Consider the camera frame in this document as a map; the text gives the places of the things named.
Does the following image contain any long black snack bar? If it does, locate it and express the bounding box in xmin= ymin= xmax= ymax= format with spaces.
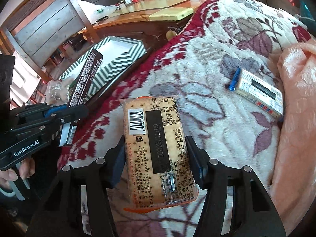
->
xmin=59 ymin=48 xmax=103 ymax=147

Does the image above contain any orange cracker pack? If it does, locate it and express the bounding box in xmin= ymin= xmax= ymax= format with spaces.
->
xmin=120 ymin=96 xmax=199 ymax=213

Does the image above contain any person's left hand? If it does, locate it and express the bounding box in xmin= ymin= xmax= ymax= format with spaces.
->
xmin=0 ymin=158 xmax=35 ymax=189

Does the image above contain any pink satin quilt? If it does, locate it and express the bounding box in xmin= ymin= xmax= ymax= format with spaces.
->
xmin=269 ymin=39 xmax=315 ymax=234

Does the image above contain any green striped white box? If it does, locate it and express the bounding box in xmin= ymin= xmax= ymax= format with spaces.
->
xmin=59 ymin=36 xmax=146 ymax=101

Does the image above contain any wooden chair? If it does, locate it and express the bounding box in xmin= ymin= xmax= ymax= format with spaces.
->
xmin=1 ymin=0 xmax=100 ymax=82

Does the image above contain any blue cracker pack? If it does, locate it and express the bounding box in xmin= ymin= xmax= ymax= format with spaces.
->
xmin=229 ymin=67 xmax=284 ymax=118

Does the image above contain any wooden glass-top table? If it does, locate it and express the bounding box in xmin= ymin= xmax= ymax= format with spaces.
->
xmin=93 ymin=0 xmax=207 ymax=43

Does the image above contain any red floral fleece blanket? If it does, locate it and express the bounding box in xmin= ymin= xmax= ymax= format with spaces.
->
xmin=57 ymin=0 xmax=313 ymax=237

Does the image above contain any yellow pad on table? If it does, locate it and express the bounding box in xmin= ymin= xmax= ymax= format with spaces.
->
xmin=149 ymin=8 xmax=194 ymax=21

